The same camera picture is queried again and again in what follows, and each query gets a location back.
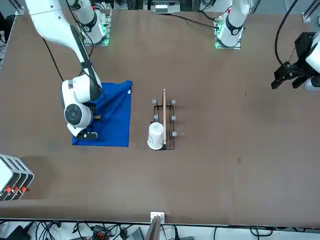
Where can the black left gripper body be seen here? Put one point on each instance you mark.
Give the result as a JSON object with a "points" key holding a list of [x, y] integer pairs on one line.
{"points": [[305, 45]]}

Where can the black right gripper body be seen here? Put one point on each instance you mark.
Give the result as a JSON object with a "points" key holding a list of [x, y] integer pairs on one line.
{"points": [[87, 136]]}

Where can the blue microfibre towel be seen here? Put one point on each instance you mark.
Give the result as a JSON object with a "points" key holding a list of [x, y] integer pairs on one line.
{"points": [[117, 125]]}

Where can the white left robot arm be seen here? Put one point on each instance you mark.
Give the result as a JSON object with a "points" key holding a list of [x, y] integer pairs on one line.
{"points": [[235, 20]]}

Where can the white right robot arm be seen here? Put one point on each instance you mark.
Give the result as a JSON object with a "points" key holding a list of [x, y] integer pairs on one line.
{"points": [[50, 22]]}

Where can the silver aluminium profile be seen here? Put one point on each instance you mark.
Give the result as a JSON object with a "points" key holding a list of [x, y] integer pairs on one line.
{"points": [[310, 12], [18, 7]]}

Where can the white smiley face cup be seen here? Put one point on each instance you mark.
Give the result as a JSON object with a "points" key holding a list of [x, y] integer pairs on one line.
{"points": [[155, 136]]}

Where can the white stacked boxes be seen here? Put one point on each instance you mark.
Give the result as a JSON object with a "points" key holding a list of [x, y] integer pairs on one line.
{"points": [[5, 172]]}

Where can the black power strip red switches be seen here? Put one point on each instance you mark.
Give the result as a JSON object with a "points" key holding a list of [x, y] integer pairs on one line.
{"points": [[101, 233]]}

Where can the white power strip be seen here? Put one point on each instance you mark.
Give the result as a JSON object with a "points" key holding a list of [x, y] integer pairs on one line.
{"points": [[162, 7]]}

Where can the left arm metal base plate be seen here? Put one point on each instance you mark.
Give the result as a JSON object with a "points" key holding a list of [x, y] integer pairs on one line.
{"points": [[227, 47]]}

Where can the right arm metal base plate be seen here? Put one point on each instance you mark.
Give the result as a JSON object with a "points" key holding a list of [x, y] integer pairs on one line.
{"points": [[100, 44]]}

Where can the silver aluminium post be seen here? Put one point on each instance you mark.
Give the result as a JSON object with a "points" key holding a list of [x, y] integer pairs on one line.
{"points": [[155, 227]]}

